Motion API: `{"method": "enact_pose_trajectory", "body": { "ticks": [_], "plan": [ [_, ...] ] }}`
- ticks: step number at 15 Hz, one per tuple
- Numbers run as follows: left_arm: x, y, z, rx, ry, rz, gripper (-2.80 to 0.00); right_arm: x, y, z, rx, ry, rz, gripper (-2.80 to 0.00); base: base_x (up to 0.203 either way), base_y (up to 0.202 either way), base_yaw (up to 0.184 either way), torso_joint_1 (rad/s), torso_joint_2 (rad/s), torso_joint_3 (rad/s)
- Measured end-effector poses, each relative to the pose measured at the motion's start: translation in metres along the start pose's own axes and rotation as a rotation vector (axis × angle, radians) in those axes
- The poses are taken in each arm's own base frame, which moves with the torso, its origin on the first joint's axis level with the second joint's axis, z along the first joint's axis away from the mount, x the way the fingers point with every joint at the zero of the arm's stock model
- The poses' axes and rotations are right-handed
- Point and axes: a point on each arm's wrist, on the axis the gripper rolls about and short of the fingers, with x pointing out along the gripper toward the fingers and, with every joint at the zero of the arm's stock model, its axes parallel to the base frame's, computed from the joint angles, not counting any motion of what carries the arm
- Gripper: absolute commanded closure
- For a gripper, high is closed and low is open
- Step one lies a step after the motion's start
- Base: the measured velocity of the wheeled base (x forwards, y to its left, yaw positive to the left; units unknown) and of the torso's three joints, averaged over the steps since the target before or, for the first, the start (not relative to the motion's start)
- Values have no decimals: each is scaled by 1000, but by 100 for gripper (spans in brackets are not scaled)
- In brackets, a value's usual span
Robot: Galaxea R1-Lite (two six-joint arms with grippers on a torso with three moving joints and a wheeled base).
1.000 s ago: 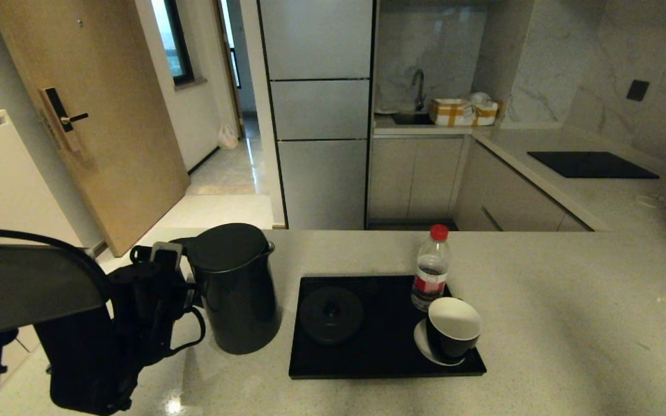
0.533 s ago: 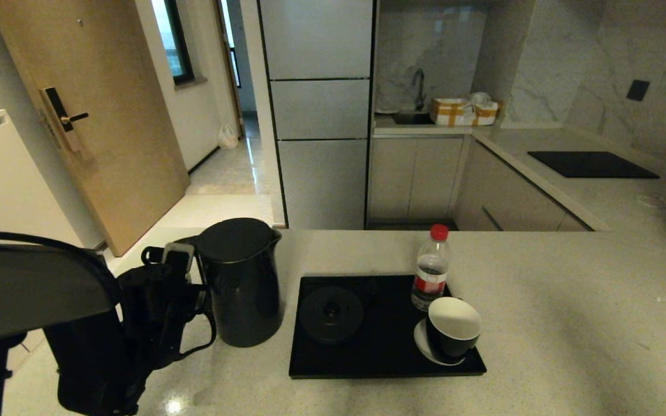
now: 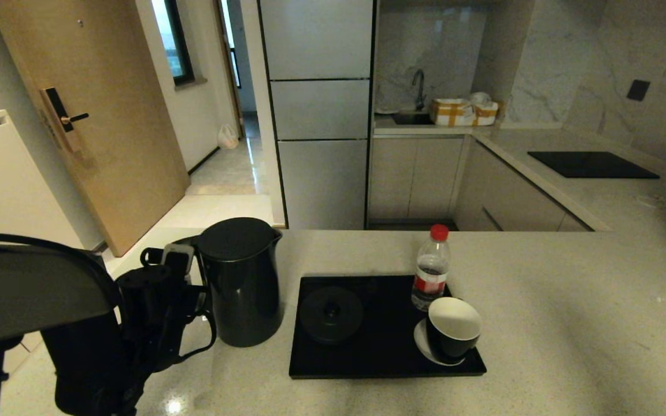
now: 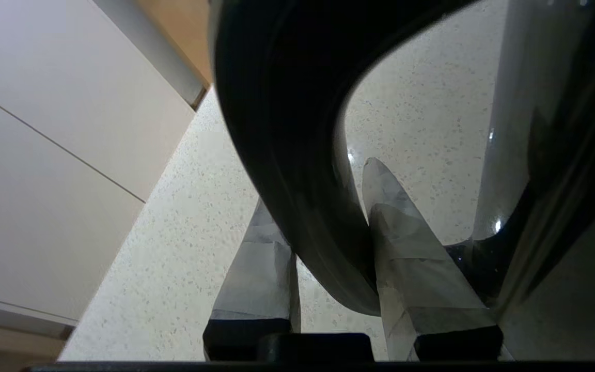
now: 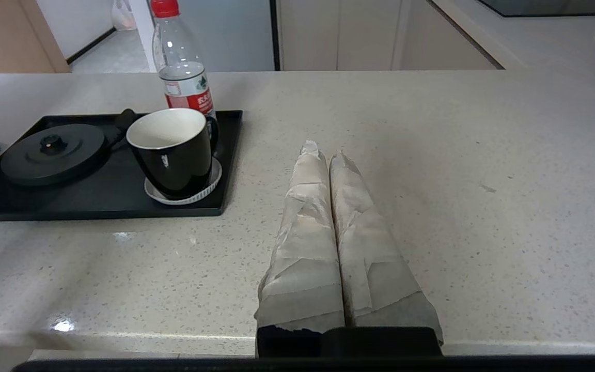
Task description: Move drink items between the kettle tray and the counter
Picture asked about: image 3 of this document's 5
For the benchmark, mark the beige under-sink cabinets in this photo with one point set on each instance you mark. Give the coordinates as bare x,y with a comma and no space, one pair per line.
414,173

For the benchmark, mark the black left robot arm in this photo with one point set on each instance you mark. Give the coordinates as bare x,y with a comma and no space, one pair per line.
32,323

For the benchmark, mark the white plastic bag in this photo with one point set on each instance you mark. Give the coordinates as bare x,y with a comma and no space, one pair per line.
229,137

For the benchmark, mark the black rectangular tray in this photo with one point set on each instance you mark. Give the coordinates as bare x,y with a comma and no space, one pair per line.
379,361

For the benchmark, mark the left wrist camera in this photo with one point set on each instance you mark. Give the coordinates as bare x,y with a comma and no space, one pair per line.
176,257

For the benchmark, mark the light wooden door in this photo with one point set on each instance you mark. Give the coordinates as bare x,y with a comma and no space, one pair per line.
113,144

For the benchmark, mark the clear bottle red cap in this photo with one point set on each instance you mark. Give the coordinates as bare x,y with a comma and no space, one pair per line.
430,271

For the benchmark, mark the dark kitchen faucet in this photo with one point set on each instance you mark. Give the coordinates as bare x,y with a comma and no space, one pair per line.
420,86

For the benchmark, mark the beige counter side cabinets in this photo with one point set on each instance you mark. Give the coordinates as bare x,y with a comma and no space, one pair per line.
512,196

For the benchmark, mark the black mug white inside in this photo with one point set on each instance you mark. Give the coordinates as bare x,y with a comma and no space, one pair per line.
451,332

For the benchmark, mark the tall grey panel cabinet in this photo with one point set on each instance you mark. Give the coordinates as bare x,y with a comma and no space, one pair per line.
321,110

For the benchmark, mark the black round kettle base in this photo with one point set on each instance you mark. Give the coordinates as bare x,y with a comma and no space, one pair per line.
332,315

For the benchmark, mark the black induction cooktop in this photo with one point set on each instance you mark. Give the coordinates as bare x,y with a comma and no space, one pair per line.
590,165

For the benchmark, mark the kitchen sink basin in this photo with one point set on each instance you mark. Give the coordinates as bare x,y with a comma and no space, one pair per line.
413,118

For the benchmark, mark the white round saucer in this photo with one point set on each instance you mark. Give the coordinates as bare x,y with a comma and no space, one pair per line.
422,344

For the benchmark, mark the small cardboard box white bag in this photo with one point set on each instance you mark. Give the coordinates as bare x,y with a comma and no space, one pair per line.
486,112

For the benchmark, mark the white storage cabinet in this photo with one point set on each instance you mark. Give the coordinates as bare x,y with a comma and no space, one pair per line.
3,185

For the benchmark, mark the black electric kettle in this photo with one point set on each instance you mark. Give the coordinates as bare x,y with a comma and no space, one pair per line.
246,289

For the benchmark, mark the black wall socket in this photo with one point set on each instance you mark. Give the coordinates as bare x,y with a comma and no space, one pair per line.
638,90

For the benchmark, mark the dark framed window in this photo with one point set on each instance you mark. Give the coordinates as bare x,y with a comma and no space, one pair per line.
178,40

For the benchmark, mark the yellow white box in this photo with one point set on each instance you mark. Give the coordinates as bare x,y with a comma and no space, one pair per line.
451,112

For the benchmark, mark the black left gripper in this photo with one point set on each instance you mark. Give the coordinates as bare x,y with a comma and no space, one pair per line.
154,318

